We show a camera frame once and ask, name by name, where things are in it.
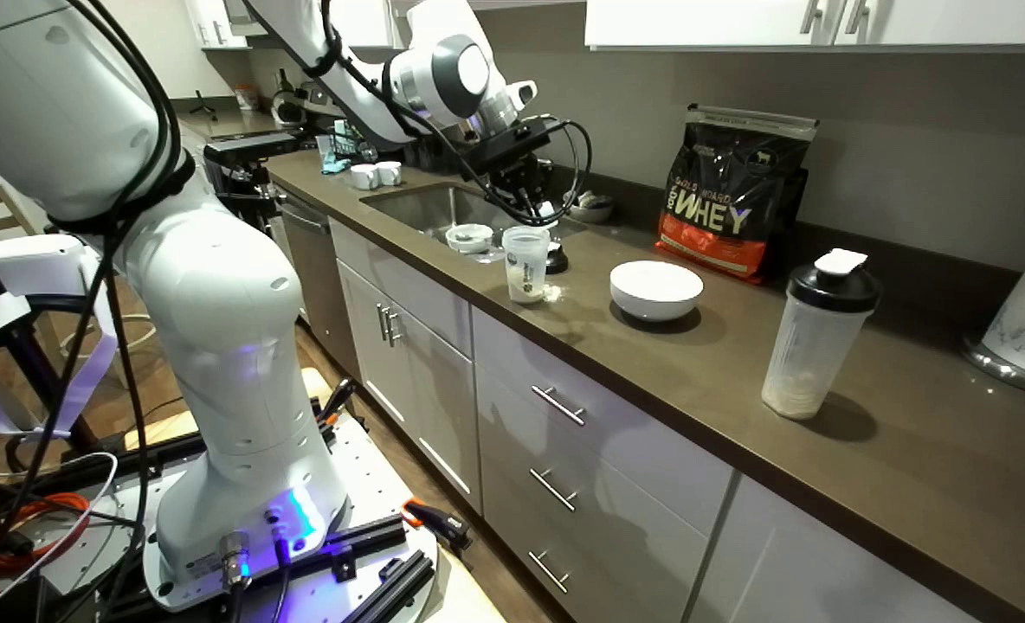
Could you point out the teal glass jar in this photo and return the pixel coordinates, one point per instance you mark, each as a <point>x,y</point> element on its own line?
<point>334,154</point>

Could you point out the black orange clamp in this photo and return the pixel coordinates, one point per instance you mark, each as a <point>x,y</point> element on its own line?
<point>439,520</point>
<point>334,404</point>

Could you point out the stainless steel sink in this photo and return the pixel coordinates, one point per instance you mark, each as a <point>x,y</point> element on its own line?
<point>422,208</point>

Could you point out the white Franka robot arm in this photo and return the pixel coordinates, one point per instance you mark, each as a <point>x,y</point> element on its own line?
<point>223,347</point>

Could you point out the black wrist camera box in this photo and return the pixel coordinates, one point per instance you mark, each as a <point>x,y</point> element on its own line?
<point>519,136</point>

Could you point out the white upper kitchen cabinets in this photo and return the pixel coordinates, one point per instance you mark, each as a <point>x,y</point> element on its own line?
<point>939,19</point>

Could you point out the black whey protein bag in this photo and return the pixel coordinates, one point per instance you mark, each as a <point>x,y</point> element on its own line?
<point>742,208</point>

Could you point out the clear open shaker bottle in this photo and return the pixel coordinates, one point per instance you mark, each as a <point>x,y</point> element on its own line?
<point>528,277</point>

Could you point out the white ceramic bowl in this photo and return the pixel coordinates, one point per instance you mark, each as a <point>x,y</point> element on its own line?
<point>655,299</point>

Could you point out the light wood board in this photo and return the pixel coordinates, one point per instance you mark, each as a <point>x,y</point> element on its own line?
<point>162,429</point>

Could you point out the white round container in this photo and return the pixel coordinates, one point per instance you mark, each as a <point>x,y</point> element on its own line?
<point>470,239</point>

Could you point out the loose black shaker lid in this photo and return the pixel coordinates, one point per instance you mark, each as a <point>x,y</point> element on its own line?
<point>560,261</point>

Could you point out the small white mug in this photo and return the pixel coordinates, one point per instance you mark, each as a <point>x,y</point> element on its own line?
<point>362,179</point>
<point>388,174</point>

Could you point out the black aluminium rail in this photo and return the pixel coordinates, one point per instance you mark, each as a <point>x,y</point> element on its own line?
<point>394,591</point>
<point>370,538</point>

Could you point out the stainless dishwasher front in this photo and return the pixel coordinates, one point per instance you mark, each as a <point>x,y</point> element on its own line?
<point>317,277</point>

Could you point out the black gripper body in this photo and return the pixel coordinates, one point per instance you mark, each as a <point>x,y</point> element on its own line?
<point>521,174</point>

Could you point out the grey lower kitchen cabinets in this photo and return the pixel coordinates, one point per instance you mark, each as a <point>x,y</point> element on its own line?
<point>630,485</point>

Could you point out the perforated metal robot table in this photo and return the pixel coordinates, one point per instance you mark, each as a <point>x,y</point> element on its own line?
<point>386,473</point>

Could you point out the black stove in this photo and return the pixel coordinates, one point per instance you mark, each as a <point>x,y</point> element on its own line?
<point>249,161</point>

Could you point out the shaker bottle with black lid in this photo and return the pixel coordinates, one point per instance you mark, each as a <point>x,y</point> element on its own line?
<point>807,357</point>

